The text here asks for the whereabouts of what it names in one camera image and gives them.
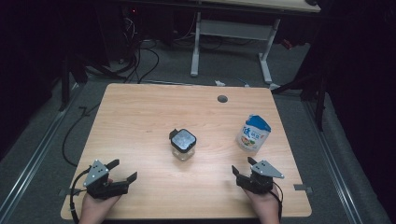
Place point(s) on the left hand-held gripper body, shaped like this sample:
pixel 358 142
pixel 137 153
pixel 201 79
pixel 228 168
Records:
pixel 95 174

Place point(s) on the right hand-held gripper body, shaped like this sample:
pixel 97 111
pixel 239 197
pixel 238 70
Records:
pixel 264 171

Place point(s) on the white and blue bag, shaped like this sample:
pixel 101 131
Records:
pixel 252 135

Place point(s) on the square glass jar black lid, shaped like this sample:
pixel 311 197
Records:
pixel 183 140

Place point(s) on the person's left hand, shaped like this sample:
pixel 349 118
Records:
pixel 95 208

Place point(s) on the person's right hand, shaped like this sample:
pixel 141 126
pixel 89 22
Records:
pixel 266 207

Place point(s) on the white scrap on floor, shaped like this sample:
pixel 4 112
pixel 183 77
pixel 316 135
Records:
pixel 219 83

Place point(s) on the black metal stand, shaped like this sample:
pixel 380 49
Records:
pixel 64 84
pixel 320 102

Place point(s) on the grey table bracket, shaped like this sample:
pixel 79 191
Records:
pixel 65 192
pixel 302 187

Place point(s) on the metal floor rail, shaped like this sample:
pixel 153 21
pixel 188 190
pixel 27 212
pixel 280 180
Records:
pixel 333 161
pixel 37 152

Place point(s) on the white desk frame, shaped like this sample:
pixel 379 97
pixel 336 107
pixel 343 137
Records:
pixel 233 29

